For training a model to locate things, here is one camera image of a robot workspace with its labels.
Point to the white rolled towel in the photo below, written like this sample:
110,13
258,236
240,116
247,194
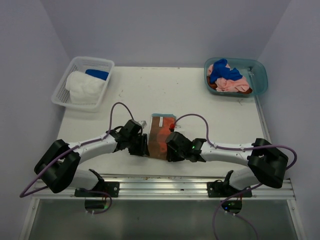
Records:
84,89

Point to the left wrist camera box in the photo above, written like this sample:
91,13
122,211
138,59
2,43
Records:
143,123

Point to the pink crumpled towel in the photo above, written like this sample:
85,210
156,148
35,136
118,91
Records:
223,82

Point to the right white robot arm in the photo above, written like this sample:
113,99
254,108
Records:
263,164

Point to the white plastic mesh basket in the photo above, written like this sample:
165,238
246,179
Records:
61,96

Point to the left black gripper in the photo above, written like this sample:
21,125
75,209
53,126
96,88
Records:
142,149

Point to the orange brown patterned towel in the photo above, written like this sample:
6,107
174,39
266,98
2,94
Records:
158,133

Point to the blue crumpled towel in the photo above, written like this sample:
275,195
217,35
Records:
221,69

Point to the blue rolled towel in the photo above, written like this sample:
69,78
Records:
103,75

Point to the dark red towel in tub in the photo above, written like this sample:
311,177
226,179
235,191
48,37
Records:
231,88

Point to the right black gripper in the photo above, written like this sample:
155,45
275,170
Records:
171,157

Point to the aluminium mounting rail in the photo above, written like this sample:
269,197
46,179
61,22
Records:
148,187

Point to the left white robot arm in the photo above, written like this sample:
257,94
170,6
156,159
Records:
58,167

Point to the teal plastic tub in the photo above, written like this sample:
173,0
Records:
253,70

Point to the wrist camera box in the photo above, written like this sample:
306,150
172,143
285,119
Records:
143,123
173,127

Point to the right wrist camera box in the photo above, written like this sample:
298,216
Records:
173,127

